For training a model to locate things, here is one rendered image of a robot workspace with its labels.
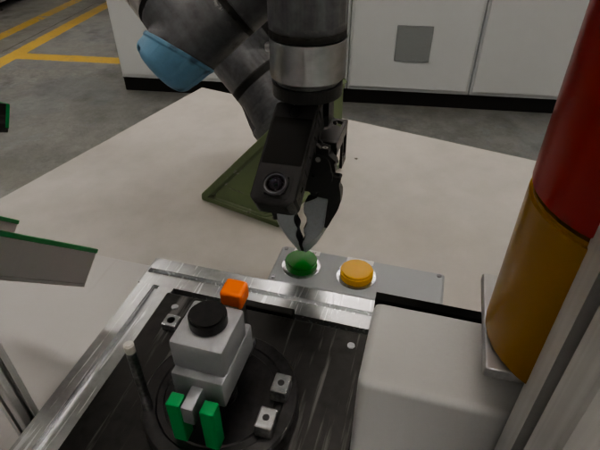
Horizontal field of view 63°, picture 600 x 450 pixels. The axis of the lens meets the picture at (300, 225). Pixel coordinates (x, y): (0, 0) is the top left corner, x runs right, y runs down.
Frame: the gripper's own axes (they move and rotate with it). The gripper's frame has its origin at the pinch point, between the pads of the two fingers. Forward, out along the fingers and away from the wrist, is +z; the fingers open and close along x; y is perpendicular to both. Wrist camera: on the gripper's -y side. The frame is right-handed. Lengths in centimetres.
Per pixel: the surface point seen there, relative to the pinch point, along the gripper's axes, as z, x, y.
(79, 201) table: 13, 48, 17
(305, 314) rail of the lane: 3.4, -2.6, -7.7
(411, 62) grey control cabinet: 69, 4, 277
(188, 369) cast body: -6.1, 2.4, -24.0
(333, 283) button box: 3.4, -4.5, -1.9
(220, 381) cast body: -6.1, -0.5, -24.4
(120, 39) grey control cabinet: 62, 198, 251
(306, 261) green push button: 2.2, -0.7, -0.2
